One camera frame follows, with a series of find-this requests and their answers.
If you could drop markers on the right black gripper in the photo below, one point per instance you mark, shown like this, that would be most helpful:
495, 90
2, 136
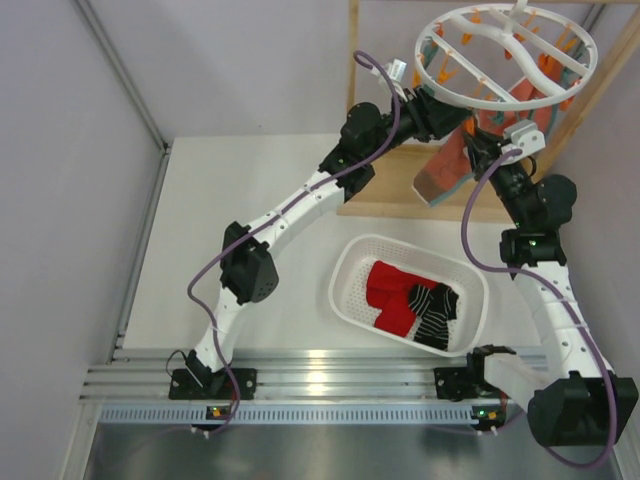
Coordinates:
483, 151

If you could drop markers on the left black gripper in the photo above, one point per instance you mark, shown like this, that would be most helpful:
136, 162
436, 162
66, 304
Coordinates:
430, 117

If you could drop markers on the black striped sock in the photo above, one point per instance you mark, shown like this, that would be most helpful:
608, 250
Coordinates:
434, 308

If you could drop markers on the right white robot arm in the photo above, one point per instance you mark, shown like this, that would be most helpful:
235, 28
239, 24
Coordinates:
580, 401

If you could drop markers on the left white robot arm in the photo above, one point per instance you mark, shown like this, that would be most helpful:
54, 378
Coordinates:
244, 272

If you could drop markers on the white round clip hanger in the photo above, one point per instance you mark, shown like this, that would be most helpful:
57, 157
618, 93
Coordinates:
504, 57

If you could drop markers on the orange patterned sock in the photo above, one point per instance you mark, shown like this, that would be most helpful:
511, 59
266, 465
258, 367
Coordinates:
450, 168

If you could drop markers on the white perforated plastic basket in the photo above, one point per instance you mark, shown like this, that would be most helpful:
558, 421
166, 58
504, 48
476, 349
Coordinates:
347, 289

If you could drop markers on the red sock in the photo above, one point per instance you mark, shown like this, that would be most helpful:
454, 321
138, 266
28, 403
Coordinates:
387, 289

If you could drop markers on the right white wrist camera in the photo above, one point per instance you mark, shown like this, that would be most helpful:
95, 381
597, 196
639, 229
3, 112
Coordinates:
522, 139

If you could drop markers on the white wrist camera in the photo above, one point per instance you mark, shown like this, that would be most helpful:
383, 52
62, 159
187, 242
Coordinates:
395, 70
522, 139

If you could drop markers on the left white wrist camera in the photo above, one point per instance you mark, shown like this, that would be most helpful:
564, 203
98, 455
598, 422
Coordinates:
395, 70

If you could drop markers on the wooden hanger stand frame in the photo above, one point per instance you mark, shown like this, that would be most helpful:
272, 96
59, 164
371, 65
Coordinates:
392, 195

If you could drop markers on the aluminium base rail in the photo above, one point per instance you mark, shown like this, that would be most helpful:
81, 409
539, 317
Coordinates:
308, 387

